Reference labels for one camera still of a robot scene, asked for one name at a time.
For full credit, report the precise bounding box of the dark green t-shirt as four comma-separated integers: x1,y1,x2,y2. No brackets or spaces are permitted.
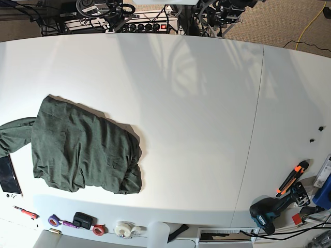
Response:
1,96,142,194

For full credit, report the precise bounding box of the white power strip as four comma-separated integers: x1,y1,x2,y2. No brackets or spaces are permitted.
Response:
63,8,184,35

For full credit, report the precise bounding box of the white translucent cup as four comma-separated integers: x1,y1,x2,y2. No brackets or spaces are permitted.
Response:
147,222,170,248

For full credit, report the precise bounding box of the clear tape dispenser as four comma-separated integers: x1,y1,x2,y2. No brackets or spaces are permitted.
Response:
113,221,147,238

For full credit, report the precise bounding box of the red tape roll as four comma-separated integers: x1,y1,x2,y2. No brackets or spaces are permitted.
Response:
92,225,106,236

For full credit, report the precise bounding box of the orange black utility knife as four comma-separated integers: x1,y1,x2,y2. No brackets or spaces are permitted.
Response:
276,161,309,197

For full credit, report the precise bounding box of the purple tape roll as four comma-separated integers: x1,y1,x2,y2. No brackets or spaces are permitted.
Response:
48,214,62,227

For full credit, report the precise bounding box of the blue box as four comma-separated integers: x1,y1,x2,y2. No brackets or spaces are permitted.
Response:
312,176,331,210

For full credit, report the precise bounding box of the black action camera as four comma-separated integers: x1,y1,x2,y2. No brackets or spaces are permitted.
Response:
72,212,93,229

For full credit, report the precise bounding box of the teal black cordless drill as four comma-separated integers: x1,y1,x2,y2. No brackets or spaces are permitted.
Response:
249,182,310,235

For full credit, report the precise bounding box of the red handled screwdriver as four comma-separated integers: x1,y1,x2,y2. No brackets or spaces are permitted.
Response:
13,206,39,220

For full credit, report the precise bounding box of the black tablet with white frame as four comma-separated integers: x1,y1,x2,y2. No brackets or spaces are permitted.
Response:
0,155,22,198

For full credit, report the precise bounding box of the yellow cable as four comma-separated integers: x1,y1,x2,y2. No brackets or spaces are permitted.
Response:
295,5,327,51

